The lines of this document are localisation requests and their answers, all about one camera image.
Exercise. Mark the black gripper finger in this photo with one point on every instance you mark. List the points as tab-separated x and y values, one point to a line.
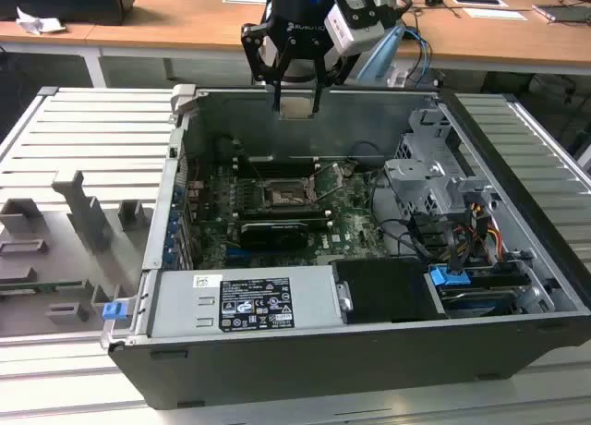
277	99
317	99

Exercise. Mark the silver CPU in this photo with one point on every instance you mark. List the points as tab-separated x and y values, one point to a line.
297	107

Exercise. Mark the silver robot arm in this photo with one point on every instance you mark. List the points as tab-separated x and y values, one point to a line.
381	51

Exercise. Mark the CPU socket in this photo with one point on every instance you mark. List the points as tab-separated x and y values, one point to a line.
284	196

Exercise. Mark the grey plastic case latch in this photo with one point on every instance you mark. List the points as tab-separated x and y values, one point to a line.
184	97

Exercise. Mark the wooden office desk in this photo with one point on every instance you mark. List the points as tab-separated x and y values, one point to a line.
46	37
184	23

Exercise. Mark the grey metal drive cage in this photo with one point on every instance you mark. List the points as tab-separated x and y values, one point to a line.
415	175

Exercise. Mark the green motherboard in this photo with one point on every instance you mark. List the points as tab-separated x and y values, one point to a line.
355	226

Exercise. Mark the black computer mouse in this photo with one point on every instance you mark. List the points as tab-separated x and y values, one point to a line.
433	0

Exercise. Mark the black graphics card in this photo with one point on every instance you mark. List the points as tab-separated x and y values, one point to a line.
272	235

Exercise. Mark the white paper sheet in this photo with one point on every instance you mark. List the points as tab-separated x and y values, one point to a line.
496	14

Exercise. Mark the blue disk carrier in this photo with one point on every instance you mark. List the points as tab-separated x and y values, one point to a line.
448	277

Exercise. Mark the grey power supply unit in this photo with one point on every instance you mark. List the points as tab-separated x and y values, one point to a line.
184	305

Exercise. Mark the black monitor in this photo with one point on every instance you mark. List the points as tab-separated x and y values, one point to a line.
69	0

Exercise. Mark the crumpled white paper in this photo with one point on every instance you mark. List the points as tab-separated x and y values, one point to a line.
34	24

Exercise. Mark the hard disk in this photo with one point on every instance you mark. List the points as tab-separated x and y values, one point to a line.
475	300

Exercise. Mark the grey parts rack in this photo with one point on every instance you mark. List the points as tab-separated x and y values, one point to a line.
60	240

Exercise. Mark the grey laptop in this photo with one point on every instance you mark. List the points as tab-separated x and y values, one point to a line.
563	13

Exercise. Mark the black PC case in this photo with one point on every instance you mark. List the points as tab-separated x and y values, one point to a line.
323	365

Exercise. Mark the blue case latch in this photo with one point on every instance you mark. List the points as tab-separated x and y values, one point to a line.
113	311

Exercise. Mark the green RAM stick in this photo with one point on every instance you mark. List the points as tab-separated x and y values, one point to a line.
37	286

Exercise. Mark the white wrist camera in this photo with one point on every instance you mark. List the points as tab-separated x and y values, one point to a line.
355	37

